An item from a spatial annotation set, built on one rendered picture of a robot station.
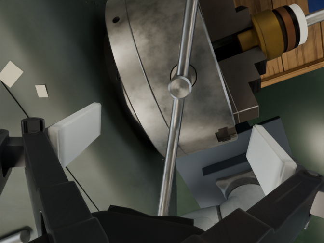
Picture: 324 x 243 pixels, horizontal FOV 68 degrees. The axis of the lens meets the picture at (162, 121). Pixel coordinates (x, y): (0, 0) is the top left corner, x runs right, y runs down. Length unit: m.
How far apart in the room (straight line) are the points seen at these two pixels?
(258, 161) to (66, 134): 0.13
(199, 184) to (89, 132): 0.91
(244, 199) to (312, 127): 1.22
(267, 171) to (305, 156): 2.00
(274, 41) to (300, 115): 1.52
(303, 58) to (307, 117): 1.25
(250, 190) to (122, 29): 0.74
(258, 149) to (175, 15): 0.20
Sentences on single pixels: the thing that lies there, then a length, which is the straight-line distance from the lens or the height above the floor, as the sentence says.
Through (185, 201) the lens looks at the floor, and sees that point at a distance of 2.25.
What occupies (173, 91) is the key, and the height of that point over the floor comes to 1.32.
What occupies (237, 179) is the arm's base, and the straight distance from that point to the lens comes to 0.98.
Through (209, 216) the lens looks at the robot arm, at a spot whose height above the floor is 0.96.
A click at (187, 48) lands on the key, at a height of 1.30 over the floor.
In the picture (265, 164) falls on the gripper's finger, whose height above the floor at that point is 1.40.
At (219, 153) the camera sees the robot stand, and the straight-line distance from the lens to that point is 0.98.
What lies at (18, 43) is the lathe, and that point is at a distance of 0.33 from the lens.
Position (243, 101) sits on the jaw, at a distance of 0.38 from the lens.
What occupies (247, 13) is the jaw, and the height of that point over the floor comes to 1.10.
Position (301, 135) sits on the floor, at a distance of 2.03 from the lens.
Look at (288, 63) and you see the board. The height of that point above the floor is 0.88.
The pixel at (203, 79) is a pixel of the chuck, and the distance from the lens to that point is 0.31.
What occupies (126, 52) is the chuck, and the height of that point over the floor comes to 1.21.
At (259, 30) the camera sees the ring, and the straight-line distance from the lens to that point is 0.43.
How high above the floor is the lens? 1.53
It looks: 61 degrees down
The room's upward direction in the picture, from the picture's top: 176 degrees counter-clockwise
